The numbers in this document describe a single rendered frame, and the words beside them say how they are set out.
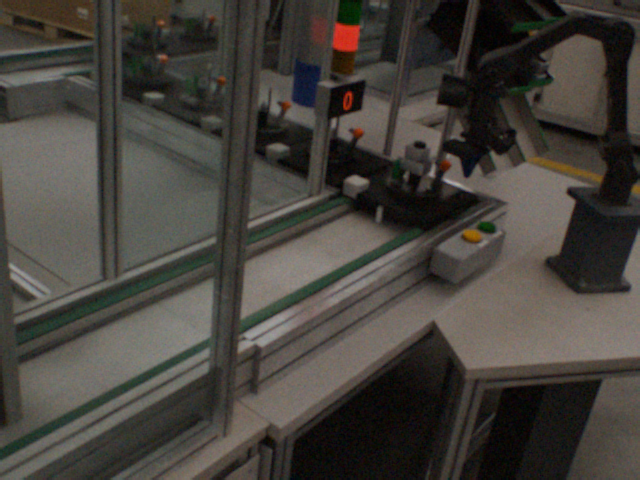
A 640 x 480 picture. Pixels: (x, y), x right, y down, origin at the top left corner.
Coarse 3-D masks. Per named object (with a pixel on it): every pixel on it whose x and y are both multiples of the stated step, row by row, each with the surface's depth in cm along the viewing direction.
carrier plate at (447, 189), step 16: (384, 176) 187; (368, 192) 177; (384, 192) 178; (448, 192) 182; (464, 192) 184; (400, 208) 171; (416, 208) 172; (432, 208) 173; (448, 208) 174; (416, 224) 167; (432, 224) 168
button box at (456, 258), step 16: (448, 240) 161; (464, 240) 162; (496, 240) 166; (432, 256) 159; (448, 256) 156; (464, 256) 156; (480, 256) 162; (432, 272) 160; (448, 272) 157; (464, 272) 158
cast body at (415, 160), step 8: (416, 144) 174; (424, 144) 174; (408, 152) 175; (416, 152) 173; (424, 152) 174; (400, 160) 177; (408, 160) 175; (416, 160) 174; (424, 160) 175; (400, 168) 178; (408, 168) 176; (416, 168) 175; (424, 168) 174
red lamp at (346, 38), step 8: (336, 24) 154; (336, 32) 154; (344, 32) 153; (352, 32) 153; (336, 40) 155; (344, 40) 154; (352, 40) 154; (336, 48) 155; (344, 48) 154; (352, 48) 155
